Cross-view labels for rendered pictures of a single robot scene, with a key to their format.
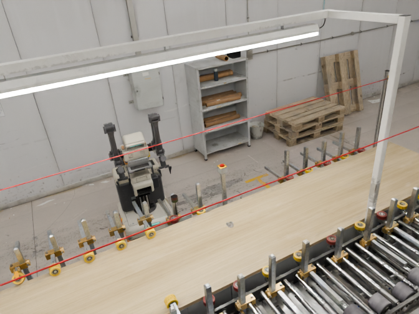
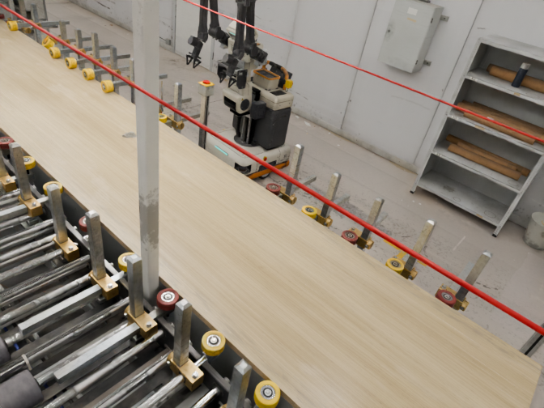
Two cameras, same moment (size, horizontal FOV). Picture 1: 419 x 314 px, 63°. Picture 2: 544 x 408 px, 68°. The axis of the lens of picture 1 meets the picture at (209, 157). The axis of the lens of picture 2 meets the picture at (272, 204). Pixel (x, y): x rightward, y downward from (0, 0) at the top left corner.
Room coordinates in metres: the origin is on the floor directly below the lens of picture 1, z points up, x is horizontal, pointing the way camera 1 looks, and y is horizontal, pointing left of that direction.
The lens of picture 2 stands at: (1.98, -2.38, 2.10)
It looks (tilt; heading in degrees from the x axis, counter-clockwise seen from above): 35 degrees down; 59
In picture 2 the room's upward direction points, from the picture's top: 11 degrees clockwise
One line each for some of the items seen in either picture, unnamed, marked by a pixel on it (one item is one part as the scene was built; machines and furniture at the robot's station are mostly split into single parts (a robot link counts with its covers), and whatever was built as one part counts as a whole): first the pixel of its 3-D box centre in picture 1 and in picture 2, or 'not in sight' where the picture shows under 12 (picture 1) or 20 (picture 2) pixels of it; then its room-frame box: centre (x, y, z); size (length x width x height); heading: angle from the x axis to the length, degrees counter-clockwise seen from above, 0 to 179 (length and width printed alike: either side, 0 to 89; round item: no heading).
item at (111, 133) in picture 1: (113, 146); (203, 10); (2.97, 0.90, 1.40); 0.11 x 0.06 x 0.43; 111
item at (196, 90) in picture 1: (219, 107); (494, 138); (5.41, -0.24, 0.78); 0.90 x 0.45 x 1.55; 115
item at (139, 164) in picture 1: (139, 168); (232, 70); (3.21, 0.76, 0.99); 0.28 x 0.16 x 0.22; 110
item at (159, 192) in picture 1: (139, 183); (259, 108); (3.57, 0.89, 0.59); 0.55 x 0.34 x 0.83; 110
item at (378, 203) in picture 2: (322, 160); (365, 236); (3.22, -1.23, 0.87); 0.04 x 0.04 x 0.48; 25
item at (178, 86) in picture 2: (199, 204); (177, 117); (2.60, 0.13, 0.89); 0.04 x 0.04 x 0.48; 25
